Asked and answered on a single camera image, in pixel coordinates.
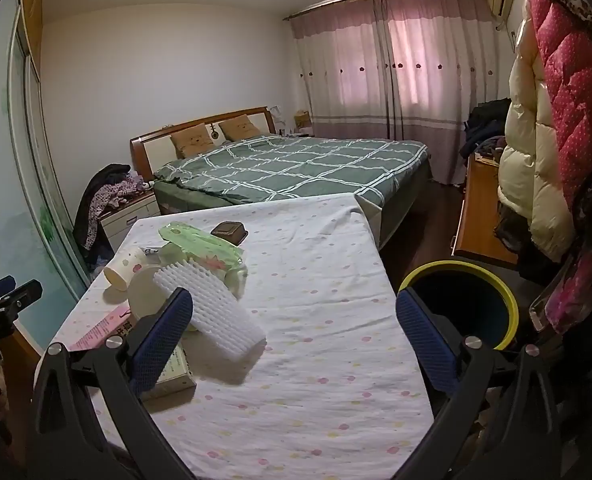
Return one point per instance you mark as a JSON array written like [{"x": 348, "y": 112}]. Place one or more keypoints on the pink flat box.
[{"x": 101, "y": 327}]

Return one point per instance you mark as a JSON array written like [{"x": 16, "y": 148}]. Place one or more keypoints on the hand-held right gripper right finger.
[{"x": 426, "y": 340}]

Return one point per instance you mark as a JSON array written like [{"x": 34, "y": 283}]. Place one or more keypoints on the wooden desk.
[{"x": 478, "y": 210}]

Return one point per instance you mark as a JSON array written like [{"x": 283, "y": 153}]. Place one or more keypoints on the small cardboard box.
[{"x": 302, "y": 119}]

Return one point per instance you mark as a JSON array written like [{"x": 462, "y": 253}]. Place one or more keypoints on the pile of clothes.
[{"x": 88, "y": 210}]

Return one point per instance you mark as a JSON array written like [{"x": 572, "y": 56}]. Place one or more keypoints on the white foam net sleeve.
[{"x": 216, "y": 310}]

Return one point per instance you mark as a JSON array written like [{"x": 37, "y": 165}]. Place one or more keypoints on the wooden bed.
[{"x": 146, "y": 145}]

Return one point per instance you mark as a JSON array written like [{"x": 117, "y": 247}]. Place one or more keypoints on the yellow rimmed trash bin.
[{"x": 507, "y": 292}]

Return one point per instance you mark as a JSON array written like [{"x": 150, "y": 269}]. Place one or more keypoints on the floral pink garment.
[{"x": 118, "y": 192}]

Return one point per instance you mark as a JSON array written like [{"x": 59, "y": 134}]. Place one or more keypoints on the white wooden nightstand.
[{"x": 126, "y": 220}]

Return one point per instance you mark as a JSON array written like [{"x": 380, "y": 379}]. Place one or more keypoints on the white box with green edge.
[{"x": 178, "y": 370}]

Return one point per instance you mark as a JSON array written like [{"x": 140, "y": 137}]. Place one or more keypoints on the dotted white tablecloth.
[{"x": 316, "y": 285}]

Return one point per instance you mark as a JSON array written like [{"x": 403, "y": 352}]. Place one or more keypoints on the small brown box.
[{"x": 228, "y": 232}]

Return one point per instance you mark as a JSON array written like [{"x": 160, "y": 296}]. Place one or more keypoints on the green checked duvet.
[{"x": 301, "y": 165}]

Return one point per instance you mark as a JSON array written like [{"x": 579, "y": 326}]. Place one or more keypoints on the white round plastic lid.
[{"x": 143, "y": 295}]

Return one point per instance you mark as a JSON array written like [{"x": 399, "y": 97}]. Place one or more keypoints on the pink white curtain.
[{"x": 426, "y": 70}]

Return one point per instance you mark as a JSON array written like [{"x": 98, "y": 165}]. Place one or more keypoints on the white paper cup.
[{"x": 123, "y": 267}]

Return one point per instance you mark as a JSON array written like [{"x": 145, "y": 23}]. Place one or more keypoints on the cream puffer jacket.
[{"x": 531, "y": 160}]

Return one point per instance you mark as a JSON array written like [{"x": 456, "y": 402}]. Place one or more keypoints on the pink dotted puffer jacket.
[{"x": 576, "y": 110}]

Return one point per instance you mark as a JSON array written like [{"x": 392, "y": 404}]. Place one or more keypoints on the dark clothes pile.
[{"x": 486, "y": 120}]

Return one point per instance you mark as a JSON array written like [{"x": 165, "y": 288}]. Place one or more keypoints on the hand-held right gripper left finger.
[{"x": 163, "y": 340}]

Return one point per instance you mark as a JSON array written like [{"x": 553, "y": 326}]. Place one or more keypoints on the brown bear pillow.
[
  {"x": 191, "y": 141},
  {"x": 237, "y": 127}
]

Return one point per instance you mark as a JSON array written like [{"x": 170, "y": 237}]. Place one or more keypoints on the sliding wardrobe door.
[{"x": 6, "y": 185}]

